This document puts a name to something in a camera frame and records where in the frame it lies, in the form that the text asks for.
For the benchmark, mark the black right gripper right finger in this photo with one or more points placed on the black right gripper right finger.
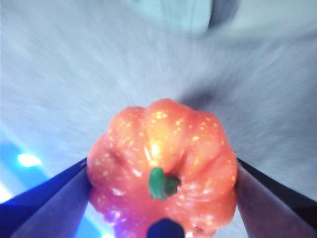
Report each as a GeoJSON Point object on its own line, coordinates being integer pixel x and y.
{"type": "Point", "coordinates": [277, 208]}

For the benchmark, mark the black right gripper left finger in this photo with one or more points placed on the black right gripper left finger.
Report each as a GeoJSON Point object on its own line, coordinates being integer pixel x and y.
{"type": "Point", "coordinates": [42, 210]}

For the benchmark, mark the orange toy pumpkin green stem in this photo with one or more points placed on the orange toy pumpkin green stem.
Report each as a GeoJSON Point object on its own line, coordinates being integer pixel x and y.
{"type": "Point", "coordinates": [161, 148]}

